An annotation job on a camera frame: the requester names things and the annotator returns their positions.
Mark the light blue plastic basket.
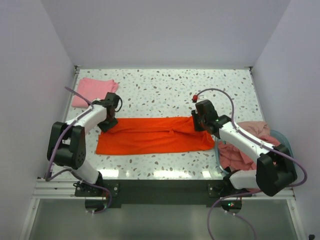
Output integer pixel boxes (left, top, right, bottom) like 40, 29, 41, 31
214, 129, 293, 189

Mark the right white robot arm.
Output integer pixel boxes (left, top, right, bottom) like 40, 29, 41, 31
191, 99, 298, 197

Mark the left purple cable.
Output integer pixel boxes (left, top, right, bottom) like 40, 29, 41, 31
45, 86, 113, 215

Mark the aluminium frame rail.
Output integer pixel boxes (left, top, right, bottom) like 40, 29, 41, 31
31, 179, 296, 200

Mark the orange t shirt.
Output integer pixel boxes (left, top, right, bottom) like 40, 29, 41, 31
95, 116, 215, 156

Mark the beige pink t shirt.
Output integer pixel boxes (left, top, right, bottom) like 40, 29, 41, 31
238, 121, 271, 139

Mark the folded pink t shirt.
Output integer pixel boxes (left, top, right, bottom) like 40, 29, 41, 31
76, 77, 119, 102

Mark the dusty rose t shirt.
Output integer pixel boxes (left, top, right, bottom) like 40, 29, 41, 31
217, 136, 282, 195

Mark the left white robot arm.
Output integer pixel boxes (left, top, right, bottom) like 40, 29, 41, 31
45, 92, 123, 186

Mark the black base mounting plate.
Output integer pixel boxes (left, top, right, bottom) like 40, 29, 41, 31
73, 179, 248, 209

